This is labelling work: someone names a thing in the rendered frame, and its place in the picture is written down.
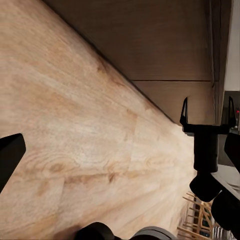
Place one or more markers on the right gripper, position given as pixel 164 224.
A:
pixel 206 137

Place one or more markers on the fridge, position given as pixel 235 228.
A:
pixel 230 175

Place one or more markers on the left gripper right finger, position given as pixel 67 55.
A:
pixel 232 149

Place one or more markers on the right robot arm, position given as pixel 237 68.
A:
pixel 208 186

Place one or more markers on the cabinet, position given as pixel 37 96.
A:
pixel 170 49

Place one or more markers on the fixed window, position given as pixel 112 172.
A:
pixel 217 233

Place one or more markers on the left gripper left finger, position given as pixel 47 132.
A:
pixel 12 149

